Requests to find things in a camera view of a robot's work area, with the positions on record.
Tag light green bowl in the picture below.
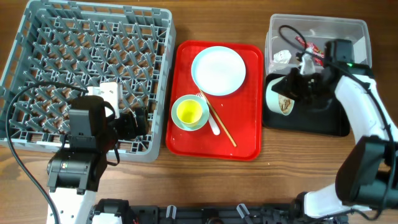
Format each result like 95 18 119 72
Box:
266 80 294 116

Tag white napkin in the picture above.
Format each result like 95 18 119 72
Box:
269 50 292 73

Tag red snack wrapper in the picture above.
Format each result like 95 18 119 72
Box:
295 35 325 66

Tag yellow cup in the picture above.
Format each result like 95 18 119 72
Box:
177 100 203 127

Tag rice and food scraps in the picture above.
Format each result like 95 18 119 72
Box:
278 95 294 114

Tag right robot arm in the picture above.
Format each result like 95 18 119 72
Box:
266 39 397 222

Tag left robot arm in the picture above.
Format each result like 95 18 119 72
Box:
47 96 149 223

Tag grey dishwasher rack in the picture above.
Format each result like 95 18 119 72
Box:
1 1 176 162

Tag black plastic tray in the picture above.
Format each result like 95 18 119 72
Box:
262 73 351 138

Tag red plastic tray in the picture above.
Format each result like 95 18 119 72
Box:
165 42 264 161

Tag clear plastic bin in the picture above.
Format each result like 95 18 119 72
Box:
265 14 373 75

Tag large light blue plate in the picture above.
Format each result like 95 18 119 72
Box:
191 46 246 96

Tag wooden chopstick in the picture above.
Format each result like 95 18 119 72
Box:
198 90 237 147

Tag white plastic fork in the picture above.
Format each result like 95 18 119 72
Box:
197 93 221 136

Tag right black cable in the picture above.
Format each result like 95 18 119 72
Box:
278 24 397 218

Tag black cable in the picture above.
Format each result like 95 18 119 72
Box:
278 24 397 218
5 81 88 224

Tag left black cable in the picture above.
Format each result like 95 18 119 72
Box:
5 81 88 224

